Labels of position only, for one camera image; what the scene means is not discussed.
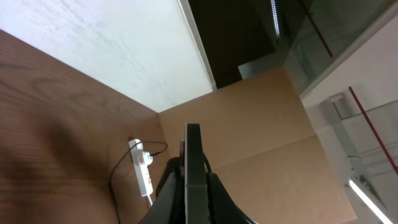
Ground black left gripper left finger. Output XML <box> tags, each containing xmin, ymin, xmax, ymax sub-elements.
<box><xmin>139</xmin><ymin>157</ymin><xmax>185</xmax><ymax>224</ymax></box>

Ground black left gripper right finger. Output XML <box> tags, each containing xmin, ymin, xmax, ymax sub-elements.
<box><xmin>206</xmin><ymin>173</ymin><xmax>256</xmax><ymax>224</ymax></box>

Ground black USB charging cable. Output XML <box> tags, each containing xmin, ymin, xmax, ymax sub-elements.
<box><xmin>108</xmin><ymin>141</ymin><xmax>169</xmax><ymax>224</ymax></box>

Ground white power strip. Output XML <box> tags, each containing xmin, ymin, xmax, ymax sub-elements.
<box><xmin>134</xmin><ymin>164</ymin><xmax>153</xmax><ymax>197</ymax></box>

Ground brown cardboard panel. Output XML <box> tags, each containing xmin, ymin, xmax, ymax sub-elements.
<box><xmin>108</xmin><ymin>67</ymin><xmax>358</xmax><ymax>224</ymax></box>

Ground white USB wall charger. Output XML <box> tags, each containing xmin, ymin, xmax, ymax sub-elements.
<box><xmin>128</xmin><ymin>139</ymin><xmax>153</xmax><ymax>166</ymax></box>

